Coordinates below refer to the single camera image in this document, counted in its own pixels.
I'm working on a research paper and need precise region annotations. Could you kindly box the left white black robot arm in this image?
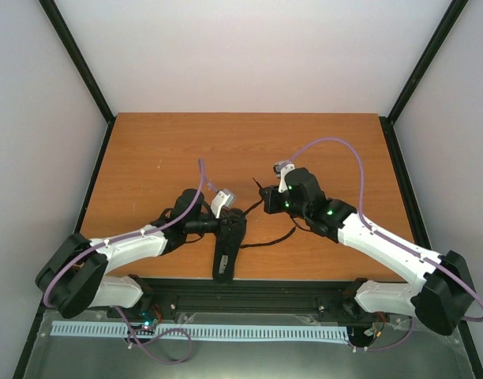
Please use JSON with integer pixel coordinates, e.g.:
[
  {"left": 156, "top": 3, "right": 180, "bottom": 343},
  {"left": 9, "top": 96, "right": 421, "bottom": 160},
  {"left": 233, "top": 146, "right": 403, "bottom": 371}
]
[{"left": 35, "top": 189, "right": 235, "bottom": 319}]

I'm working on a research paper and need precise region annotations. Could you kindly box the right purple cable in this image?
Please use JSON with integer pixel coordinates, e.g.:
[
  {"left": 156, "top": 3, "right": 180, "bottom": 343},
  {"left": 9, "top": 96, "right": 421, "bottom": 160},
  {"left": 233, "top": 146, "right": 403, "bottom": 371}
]
[{"left": 288, "top": 137, "right": 483, "bottom": 353}]

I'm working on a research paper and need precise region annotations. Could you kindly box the left green-lit circuit board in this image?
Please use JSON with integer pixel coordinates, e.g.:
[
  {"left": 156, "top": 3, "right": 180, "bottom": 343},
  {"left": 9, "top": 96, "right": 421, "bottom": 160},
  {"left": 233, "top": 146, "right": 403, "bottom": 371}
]
[{"left": 129, "top": 321, "right": 158, "bottom": 339}]

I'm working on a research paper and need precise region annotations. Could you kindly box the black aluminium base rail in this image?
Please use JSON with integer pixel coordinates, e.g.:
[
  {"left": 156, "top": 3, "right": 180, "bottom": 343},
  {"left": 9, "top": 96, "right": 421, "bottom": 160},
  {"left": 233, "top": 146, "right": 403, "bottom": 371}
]
[{"left": 39, "top": 276, "right": 462, "bottom": 321}]

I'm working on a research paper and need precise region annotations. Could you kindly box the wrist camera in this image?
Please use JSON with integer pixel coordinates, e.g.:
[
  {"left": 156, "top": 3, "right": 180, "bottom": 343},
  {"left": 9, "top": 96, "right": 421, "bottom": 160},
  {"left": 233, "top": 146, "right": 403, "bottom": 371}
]
[
  {"left": 211, "top": 189, "right": 236, "bottom": 219},
  {"left": 273, "top": 160, "right": 295, "bottom": 193}
]

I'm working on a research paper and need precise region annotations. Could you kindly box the black shoelace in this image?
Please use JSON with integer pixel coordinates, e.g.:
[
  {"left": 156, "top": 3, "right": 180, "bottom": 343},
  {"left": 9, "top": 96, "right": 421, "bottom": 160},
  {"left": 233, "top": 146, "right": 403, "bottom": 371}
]
[{"left": 241, "top": 175, "right": 298, "bottom": 253}]

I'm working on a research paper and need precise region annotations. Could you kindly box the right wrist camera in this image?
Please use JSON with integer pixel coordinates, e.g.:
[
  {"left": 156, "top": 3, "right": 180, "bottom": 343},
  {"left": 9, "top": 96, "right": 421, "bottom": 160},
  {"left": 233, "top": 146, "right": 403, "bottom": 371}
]
[{"left": 273, "top": 160, "right": 295, "bottom": 193}]

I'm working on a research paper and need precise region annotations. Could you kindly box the right black frame post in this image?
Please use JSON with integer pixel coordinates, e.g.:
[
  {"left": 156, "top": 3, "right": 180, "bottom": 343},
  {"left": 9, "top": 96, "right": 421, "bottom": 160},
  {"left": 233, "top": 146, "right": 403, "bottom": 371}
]
[{"left": 386, "top": 0, "right": 470, "bottom": 123}]

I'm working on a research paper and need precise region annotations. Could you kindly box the right small circuit board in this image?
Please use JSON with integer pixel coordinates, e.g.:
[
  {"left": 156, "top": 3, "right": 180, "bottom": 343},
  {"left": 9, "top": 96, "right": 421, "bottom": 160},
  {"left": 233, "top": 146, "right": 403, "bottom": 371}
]
[{"left": 363, "top": 322, "right": 385, "bottom": 340}]

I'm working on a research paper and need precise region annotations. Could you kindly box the black canvas shoe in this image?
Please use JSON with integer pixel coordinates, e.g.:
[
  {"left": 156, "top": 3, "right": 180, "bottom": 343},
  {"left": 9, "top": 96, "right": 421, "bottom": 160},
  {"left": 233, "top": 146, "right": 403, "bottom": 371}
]
[{"left": 212, "top": 208, "right": 247, "bottom": 284}]

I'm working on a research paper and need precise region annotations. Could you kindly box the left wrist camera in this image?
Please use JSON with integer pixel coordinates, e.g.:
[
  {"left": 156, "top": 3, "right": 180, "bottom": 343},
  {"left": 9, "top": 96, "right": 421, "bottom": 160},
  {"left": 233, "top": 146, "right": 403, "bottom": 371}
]
[{"left": 211, "top": 189, "right": 236, "bottom": 219}]

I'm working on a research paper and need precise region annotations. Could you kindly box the light blue slotted cable duct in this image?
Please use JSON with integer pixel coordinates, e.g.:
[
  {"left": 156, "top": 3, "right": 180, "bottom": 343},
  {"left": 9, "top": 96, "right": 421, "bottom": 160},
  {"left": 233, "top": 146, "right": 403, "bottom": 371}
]
[{"left": 50, "top": 321, "right": 348, "bottom": 344}]

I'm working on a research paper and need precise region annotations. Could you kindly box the left black frame post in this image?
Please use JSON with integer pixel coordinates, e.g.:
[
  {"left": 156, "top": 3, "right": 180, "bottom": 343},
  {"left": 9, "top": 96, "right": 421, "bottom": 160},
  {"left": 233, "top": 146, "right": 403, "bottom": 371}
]
[{"left": 38, "top": 0, "right": 116, "bottom": 124}]

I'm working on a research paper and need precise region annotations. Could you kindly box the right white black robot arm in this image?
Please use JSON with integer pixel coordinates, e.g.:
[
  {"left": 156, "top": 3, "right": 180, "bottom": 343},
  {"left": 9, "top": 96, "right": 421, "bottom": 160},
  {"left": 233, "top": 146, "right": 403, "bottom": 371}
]
[{"left": 260, "top": 163, "right": 474, "bottom": 336}]

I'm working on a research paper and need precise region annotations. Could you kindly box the black frame post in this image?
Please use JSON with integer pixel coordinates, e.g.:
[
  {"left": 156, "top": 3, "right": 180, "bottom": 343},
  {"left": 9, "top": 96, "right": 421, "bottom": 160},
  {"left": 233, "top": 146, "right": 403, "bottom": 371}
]
[
  {"left": 386, "top": 0, "right": 470, "bottom": 123},
  {"left": 38, "top": 0, "right": 116, "bottom": 124}
]

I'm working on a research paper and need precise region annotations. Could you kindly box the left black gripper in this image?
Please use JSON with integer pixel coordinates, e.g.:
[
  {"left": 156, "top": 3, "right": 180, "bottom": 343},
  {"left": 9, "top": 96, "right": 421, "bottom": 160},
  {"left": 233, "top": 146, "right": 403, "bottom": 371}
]
[{"left": 186, "top": 209, "right": 248, "bottom": 242}]

